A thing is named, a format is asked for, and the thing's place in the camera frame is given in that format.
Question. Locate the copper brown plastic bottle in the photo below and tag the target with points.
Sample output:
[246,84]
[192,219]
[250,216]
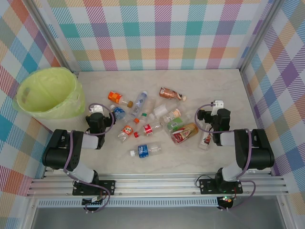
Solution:
[168,93]

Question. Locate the large red label bottle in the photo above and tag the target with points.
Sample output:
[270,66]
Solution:
[183,136]

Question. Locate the clear bottle small red label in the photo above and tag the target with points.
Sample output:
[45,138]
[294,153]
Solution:
[205,140]

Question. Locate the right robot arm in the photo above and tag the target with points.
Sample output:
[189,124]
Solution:
[262,152]

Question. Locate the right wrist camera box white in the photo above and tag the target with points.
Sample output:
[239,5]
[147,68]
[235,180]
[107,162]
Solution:
[218,104]

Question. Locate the aluminium base frame rails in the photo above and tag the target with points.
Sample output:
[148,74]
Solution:
[155,186]

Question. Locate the clear bottle green neckband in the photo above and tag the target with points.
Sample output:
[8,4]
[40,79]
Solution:
[149,108]

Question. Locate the green label plastic bottle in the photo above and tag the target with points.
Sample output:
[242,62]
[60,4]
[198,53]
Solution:
[174,124]

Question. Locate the green-lined trash bin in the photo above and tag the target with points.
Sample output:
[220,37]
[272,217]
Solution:
[47,90]

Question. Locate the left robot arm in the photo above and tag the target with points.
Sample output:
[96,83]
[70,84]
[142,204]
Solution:
[62,152]

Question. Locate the clear bottle white label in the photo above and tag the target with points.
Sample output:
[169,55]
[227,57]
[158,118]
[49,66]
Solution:
[160,110]

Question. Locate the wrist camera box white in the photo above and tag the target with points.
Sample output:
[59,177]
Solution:
[218,104]
[97,108]

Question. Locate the aluminium frame post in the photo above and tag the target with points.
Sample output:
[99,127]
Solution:
[58,39]
[258,35]

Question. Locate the clear bottle peach cap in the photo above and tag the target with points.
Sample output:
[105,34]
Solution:
[172,115]

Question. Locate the small blue label bottle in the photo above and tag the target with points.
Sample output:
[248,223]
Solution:
[119,112]

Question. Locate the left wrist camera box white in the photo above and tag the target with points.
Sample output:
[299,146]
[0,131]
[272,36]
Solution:
[97,108]

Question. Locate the orange label bottle brown cap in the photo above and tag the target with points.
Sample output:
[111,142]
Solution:
[115,96]

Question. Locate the tall clear bottle pale blue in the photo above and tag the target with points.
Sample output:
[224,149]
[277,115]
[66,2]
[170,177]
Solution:
[140,101]

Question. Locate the small circuit board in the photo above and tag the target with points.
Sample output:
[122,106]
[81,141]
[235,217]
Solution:
[94,201]
[226,200]

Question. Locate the blue label bottle white cap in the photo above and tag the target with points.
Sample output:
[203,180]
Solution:
[143,150]

